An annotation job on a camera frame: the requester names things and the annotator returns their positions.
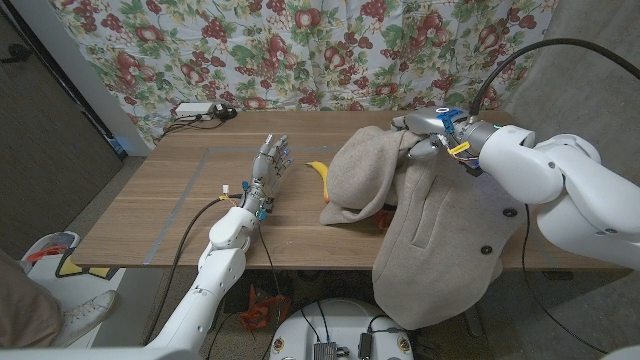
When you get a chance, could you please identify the grey table leg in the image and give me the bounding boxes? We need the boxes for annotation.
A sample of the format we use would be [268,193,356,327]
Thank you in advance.
[462,304,485,338]

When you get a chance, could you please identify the person's leg in beige trousers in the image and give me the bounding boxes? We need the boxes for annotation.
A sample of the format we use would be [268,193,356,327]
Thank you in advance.
[0,252,64,349]

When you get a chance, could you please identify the black door handle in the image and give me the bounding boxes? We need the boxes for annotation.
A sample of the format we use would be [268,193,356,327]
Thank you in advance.
[0,43,32,64]

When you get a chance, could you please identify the white sneaker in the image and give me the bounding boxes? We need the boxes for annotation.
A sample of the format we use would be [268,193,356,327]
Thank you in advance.
[49,289,119,349]

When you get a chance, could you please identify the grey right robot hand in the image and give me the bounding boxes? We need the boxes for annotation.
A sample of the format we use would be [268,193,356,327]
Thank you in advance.
[392,106,501,161]

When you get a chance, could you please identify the white power strip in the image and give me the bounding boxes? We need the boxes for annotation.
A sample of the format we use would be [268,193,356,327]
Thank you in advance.
[174,101,215,120]

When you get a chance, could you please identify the beige wool coat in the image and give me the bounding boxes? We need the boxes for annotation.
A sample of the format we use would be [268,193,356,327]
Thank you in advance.
[319,124,529,331]

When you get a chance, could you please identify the white bin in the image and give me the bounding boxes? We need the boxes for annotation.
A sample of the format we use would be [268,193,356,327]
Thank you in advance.
[20,230,81,276]

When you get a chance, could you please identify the grey tape line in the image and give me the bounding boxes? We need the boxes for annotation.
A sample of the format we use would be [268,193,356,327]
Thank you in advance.
[142,144,341,266]

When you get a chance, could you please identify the floral fruit print backdrop cloth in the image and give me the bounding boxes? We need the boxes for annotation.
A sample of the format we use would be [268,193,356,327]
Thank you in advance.
[49,0,560,149]

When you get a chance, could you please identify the orange plastic bag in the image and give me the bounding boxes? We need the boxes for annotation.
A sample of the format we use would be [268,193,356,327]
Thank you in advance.
[239,284,293,332]

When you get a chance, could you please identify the dark brown door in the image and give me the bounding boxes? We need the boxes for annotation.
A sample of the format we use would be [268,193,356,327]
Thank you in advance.
[0,9,126,261]

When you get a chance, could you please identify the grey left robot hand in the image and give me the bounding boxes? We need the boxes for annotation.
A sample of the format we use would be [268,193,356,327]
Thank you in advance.
[239,133,294,220]

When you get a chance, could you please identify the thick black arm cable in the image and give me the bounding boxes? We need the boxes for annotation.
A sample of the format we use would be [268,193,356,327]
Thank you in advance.
[142,193,246,346]
[467,38,640,119]

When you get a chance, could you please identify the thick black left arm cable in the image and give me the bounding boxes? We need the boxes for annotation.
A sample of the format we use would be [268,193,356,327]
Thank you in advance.
[142,193,246,346]

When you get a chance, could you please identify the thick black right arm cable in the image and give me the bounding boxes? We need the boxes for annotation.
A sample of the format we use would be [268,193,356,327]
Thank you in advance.
[467,38,640,119]

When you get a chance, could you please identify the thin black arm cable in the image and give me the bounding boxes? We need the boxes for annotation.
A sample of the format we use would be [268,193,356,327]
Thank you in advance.
[520,203,609,355]
[257,219,286,360]

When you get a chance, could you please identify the yellow toy banana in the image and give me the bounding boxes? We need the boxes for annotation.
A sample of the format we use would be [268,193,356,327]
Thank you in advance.
[305,160,331,205]

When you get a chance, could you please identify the black power cable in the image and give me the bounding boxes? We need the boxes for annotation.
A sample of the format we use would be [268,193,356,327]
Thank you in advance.
[159,115,226,140]

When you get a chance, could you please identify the white robot torso base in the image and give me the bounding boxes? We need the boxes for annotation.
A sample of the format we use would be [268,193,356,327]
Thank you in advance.
[269,298,416,360]

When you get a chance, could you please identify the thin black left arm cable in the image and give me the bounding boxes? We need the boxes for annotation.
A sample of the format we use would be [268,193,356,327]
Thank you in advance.
[257,219,286,360]

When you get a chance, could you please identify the yellow and black dustpan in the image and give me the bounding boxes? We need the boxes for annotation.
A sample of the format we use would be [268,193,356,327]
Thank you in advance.
[54,247,121,280]

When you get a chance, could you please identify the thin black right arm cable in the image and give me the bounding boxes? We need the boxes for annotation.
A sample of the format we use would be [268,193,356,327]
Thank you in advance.
[520,203,609,355]

